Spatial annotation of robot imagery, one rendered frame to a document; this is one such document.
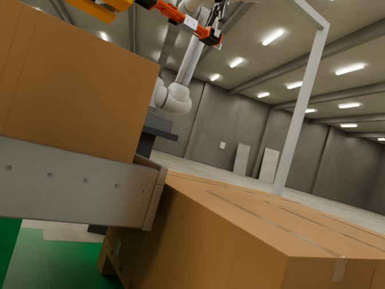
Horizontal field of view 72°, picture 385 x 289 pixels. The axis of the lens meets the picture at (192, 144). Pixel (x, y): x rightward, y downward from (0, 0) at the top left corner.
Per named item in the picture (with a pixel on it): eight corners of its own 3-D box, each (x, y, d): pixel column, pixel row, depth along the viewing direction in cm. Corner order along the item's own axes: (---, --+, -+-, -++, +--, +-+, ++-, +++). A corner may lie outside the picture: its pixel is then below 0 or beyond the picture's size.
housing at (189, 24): (184, 23, 118) (187, 13, 118) (176, 26, 124) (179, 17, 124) (196, 30, 122) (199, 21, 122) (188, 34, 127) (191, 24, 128)
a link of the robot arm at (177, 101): (156, 107, 200) (181, 117, 209) (161, 109, 185) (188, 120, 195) (193, 6, 192) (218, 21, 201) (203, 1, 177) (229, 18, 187)
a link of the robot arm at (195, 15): (187, -10, 172) (204, 1, 178) (177, 0, 189) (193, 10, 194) (180, 10, 172) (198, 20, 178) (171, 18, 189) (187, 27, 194)
